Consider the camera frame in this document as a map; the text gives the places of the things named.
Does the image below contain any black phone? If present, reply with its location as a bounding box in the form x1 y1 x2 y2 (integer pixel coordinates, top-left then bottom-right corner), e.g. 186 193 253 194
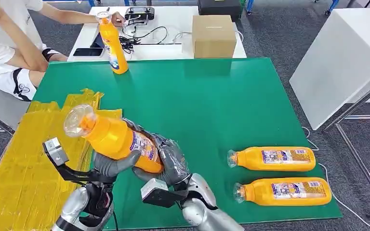
73 47 105 58

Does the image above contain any metal table frame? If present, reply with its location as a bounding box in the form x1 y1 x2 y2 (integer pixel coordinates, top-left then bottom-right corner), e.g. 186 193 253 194
321 55 370 214

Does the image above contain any white cable on floor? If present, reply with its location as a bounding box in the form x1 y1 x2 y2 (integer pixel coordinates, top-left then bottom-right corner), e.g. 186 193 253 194
301 126 370 231

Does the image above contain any blue metal frame with castor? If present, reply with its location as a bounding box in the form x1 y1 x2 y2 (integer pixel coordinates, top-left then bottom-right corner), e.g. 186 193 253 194
246 0 340 16

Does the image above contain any white cable on desk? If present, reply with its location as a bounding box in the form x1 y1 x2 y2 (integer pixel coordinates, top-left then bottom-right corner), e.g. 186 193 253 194
172 30 244 44

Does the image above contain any black cable bundle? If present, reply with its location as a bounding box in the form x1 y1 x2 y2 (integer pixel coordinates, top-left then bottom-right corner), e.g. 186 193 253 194
119 26 169 54

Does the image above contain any person's left hand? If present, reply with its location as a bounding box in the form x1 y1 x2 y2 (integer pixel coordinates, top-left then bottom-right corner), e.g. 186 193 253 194
110 12 127 28

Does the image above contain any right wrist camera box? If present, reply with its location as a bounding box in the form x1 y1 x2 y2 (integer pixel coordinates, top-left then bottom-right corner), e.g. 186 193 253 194
140 178 189 209

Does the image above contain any grey seat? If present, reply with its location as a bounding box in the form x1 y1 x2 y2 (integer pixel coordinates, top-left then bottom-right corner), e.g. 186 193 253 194
0 76 32 136

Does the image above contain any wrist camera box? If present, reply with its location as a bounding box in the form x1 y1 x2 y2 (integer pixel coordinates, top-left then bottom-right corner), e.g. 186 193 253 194
140 178 189 209
42 137 116 185

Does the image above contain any black controller device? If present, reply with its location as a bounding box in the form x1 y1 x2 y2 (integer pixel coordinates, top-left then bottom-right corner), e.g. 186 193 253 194
124 6 156 26

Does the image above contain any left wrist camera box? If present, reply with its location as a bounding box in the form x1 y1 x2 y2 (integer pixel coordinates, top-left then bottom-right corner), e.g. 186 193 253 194
42 137 116 185

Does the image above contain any white desk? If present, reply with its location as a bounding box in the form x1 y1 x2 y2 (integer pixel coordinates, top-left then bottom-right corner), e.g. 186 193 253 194
66 5 248 63

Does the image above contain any white side table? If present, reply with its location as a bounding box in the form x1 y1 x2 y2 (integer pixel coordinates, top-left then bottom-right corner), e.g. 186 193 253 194
289 8 370 131

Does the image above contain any yellow sheet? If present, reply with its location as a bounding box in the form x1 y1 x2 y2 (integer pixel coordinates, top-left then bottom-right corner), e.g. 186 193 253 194
0 88 124 231

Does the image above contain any brown cardboard box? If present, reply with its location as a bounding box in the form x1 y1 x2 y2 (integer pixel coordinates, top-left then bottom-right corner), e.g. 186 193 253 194
191 14 238 59

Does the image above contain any black case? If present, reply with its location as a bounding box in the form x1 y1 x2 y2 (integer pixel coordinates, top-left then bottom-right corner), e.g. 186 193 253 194
198 0 243 22

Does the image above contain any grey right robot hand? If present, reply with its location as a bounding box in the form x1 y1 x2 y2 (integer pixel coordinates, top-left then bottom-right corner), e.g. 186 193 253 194
122 118 192 187

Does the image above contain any green table mat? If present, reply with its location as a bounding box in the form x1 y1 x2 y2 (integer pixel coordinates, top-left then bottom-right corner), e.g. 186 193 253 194
32 57 344 231

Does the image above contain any orange drink bottle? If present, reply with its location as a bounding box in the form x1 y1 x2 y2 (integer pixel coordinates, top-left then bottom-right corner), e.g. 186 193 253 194
95 11 129 75
63 104 165 175
233 177 333 206
226 146 317 172

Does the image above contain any person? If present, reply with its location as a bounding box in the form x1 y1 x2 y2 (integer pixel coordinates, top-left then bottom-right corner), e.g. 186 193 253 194
0 0 127 102

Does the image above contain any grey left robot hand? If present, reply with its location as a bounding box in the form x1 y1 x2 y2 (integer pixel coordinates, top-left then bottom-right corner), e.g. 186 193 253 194
94 150 142 179

